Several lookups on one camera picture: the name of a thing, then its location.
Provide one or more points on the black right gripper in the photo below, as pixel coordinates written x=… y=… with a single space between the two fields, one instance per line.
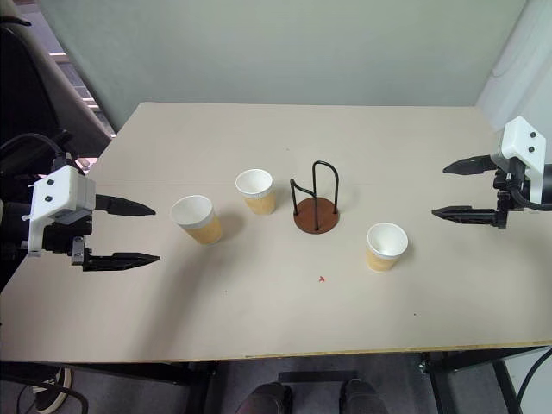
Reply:
x=509 y=181

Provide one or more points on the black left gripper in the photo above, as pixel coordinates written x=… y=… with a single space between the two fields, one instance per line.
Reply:
x=60 y=237

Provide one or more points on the black chair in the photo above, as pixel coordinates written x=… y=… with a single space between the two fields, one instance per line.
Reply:
x=26 y=86

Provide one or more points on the brown and white paper cup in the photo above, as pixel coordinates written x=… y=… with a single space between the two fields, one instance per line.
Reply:
x=202 y=228
x=261 y=202
x=379 y=261

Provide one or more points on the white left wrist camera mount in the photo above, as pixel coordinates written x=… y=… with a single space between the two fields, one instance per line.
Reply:
x=60 y=190

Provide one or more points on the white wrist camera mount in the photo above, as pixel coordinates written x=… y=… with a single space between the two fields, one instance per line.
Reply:
x=60 y=190
x=524 y=140

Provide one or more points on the dark rounded shape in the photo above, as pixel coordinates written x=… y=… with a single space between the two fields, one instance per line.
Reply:
x=360 y=397
x=267 y=399

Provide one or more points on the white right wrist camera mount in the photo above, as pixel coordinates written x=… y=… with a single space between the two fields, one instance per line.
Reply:
x=524 y=140

